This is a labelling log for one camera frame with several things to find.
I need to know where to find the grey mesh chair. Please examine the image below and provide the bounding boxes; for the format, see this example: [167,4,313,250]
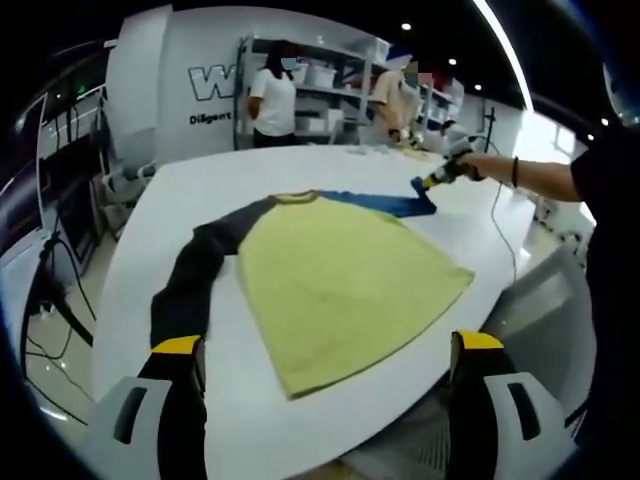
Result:
[349,244,599,480]

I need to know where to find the dark office desk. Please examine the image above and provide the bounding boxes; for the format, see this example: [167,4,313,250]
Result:
[37,144,109,274]

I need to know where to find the white office chair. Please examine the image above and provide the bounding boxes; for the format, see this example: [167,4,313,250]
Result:
[102,162,156,214]

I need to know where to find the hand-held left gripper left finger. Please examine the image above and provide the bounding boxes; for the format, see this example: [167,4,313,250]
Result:
[79,335,209,480]

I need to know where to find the cream cloth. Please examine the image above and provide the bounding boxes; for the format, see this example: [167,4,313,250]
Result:
[399,147,446,162]

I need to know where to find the person's right hand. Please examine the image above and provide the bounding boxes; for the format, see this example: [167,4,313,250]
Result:
[452,152,487,182]

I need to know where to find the black tripod stand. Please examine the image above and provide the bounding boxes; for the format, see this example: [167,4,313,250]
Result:
[22,234,99,351]

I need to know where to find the yellow garment black blue sleeves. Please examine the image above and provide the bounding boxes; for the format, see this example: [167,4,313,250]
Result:
[149,175,476,401]

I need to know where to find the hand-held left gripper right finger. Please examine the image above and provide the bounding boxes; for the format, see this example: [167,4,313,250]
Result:
[448,329,584,480]

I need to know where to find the row of white storage bins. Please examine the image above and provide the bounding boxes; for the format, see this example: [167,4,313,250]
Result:
[292,59,366,89]

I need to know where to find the black light stand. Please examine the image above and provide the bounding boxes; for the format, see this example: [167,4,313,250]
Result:
[479,97,501,156]

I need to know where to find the metal storage shelf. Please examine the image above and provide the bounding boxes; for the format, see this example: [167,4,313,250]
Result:
[234,34,466,151]

